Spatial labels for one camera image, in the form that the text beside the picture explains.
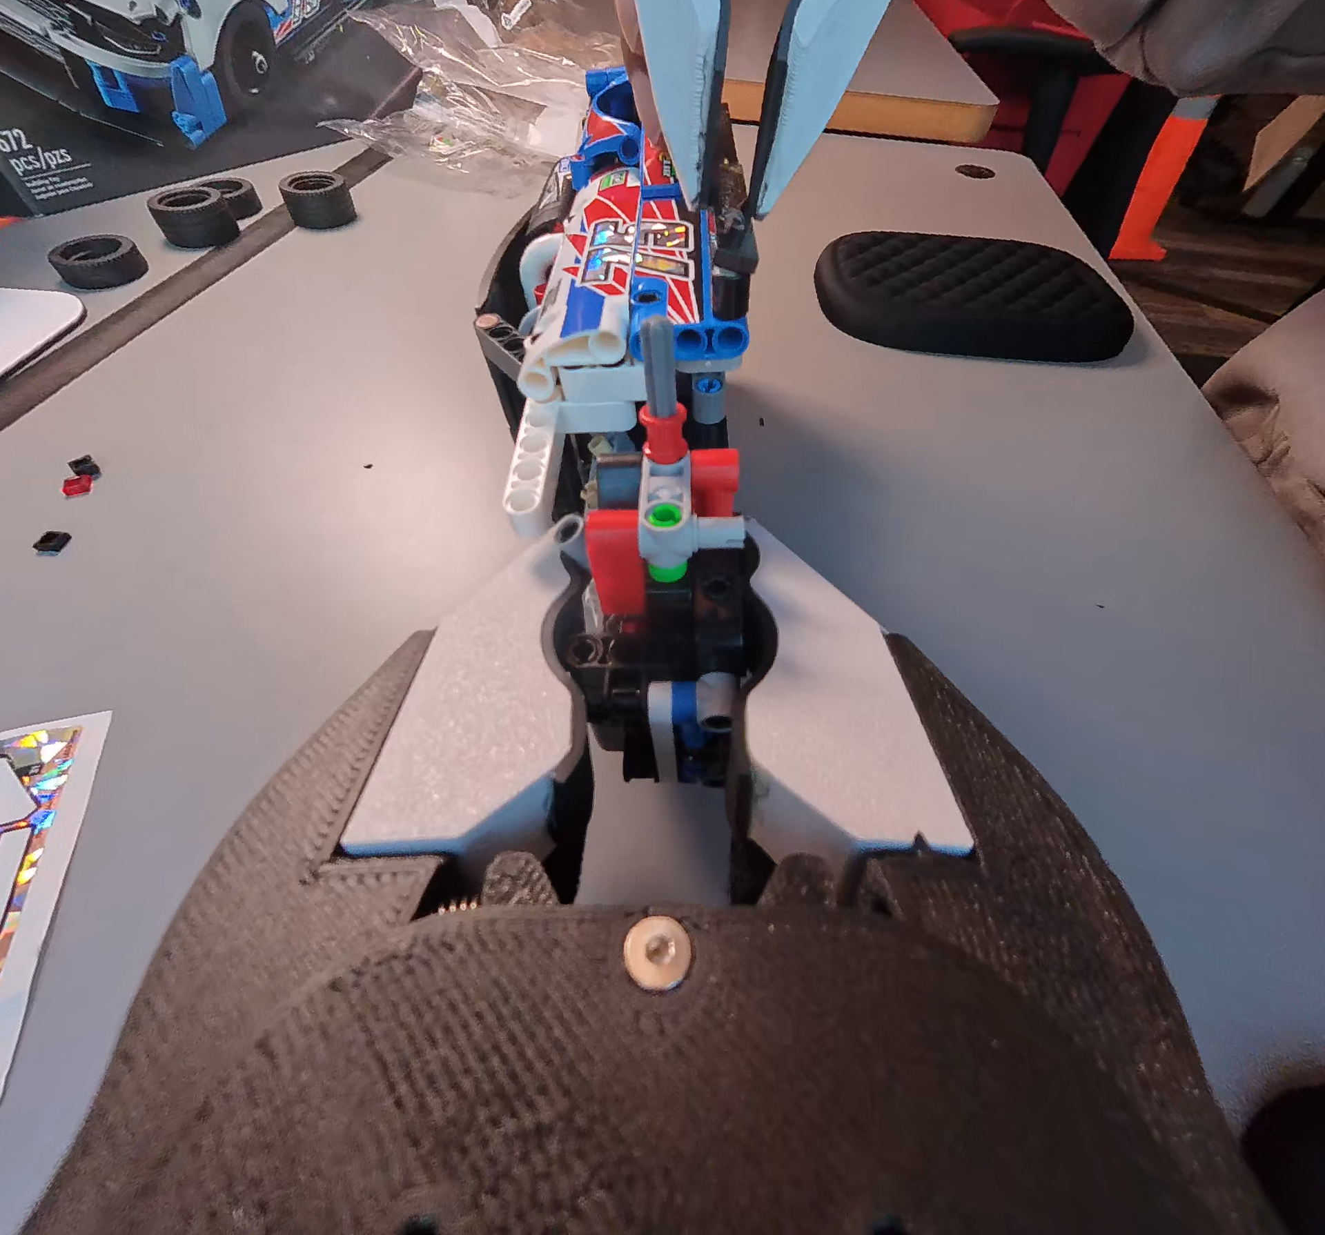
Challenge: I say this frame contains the person's right hand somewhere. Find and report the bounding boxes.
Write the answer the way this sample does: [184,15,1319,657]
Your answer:
[606,0,673,160]

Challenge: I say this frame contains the holographic sticker sheet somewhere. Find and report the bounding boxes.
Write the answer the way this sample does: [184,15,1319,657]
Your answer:
[0,710,112,1098]

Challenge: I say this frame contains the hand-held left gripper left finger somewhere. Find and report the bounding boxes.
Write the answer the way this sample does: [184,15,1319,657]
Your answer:
[337,537,595,881]

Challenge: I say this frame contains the blue white lego race car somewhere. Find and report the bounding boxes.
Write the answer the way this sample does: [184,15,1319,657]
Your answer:
[476,67,778,784]

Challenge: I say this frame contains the orange traffic cone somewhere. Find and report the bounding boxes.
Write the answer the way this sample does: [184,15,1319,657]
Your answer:
[1108,94,1223,260]

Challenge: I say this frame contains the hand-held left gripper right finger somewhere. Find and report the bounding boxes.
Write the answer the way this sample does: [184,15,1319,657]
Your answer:
[724,520,977,905]

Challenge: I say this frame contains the black red office chair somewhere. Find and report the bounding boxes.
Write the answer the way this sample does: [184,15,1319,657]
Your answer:
[915,0,1179,223]

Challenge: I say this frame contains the lego set cardboard box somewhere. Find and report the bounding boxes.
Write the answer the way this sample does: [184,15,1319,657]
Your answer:
[0,0,433,214]

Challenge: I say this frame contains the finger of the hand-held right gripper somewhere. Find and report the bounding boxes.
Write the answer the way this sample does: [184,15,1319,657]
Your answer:
[746,0,940,223]
[616,0,736,213]

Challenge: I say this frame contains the person's beige sweatshirt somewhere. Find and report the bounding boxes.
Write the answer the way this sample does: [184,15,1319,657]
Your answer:
[1202,285,1325,559]

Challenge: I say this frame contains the crumpled clear plastic bags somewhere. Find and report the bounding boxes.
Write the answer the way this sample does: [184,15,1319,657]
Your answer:
[322,0,663,197]

